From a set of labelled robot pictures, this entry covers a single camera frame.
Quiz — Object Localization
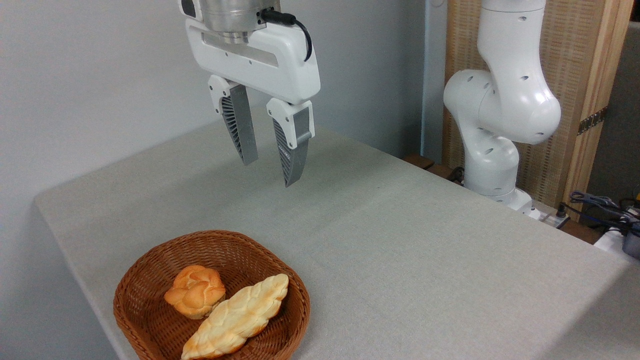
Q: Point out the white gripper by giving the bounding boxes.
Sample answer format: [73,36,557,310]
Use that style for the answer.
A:
[185,19,321,188]

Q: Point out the round golden bread roll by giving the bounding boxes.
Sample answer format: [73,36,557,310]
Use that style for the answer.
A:
[164,265,227,320]

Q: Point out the long pale braided bread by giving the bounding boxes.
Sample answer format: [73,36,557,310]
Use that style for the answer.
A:
[180,273,290,360]

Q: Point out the brown wooden base board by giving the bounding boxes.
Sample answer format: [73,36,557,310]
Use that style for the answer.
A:
[402,154,467,187]

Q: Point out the grey tablecloth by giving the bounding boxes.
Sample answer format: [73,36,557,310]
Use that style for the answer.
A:
[34,107,640,360]

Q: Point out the brown wicker basket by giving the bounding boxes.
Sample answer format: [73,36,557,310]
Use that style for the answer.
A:
[113,230,311,360]

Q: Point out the white box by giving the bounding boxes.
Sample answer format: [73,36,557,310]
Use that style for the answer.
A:
[593,227,626,257]

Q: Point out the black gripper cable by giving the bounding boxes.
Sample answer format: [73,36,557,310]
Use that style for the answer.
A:
[260,9,313,62]

